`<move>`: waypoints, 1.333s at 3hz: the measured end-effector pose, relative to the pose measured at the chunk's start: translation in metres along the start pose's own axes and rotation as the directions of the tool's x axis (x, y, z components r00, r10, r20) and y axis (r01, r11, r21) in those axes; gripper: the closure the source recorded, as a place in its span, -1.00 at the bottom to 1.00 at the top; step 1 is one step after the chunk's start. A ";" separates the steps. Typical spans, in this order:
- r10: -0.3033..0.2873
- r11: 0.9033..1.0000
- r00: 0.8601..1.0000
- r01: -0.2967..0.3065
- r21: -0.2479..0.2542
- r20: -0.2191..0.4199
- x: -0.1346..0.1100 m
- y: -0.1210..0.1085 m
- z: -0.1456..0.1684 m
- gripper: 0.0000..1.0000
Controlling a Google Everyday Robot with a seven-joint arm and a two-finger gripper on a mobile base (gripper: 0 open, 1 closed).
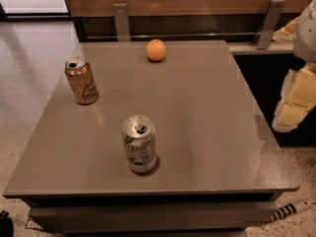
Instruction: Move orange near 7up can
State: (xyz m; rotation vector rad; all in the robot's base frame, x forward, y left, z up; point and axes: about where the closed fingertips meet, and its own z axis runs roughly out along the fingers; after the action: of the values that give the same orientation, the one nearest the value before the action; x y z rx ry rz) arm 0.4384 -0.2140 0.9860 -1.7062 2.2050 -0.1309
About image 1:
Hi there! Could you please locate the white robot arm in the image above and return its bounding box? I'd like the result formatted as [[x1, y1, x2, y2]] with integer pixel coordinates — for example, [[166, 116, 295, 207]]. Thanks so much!
[[272, 0, 316, 132]]

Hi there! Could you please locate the left metal wall bracket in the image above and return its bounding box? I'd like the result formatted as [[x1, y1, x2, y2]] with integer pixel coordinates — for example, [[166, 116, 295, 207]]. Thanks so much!
[[113, 3, 130, 41]]

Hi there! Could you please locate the black object bottom left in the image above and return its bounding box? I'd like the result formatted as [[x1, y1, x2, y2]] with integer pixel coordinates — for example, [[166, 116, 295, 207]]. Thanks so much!
[[0, 210, 14, 237]]

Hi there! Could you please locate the black white striped cable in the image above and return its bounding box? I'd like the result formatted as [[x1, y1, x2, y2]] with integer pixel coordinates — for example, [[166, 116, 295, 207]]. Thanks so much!
[[263, 198, 314, 225]]

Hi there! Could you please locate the metal wall bracket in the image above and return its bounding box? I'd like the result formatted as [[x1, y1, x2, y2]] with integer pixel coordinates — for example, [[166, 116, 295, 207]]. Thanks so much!
[[113, 3, 130, 41], [254, 0, 285, 49]]

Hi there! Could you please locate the gold soda can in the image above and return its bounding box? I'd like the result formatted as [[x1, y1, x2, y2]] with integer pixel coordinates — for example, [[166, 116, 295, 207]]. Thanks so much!
[[65, 57, 99, 105]]

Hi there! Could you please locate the green white 7up can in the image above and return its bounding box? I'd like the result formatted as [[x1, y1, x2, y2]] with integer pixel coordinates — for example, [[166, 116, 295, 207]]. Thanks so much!
[[121, 115, 157, 173]]

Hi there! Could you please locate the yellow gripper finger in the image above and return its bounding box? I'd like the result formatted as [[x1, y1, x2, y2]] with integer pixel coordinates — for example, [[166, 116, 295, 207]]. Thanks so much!
[[273, 17, 299, 42], [272, 64, 316, 132]]

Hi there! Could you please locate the grey square table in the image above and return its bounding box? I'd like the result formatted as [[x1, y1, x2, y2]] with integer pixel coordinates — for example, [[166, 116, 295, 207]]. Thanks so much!
[[4, 41, 298, 236]]

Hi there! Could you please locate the orange fruit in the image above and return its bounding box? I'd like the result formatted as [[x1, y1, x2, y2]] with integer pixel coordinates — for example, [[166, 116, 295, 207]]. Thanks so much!
[[146, 39, 166, 61]]

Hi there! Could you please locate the right metal wall bracket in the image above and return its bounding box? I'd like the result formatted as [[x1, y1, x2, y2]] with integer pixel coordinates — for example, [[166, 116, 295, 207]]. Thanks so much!
[[254, 0, 285, 49]]

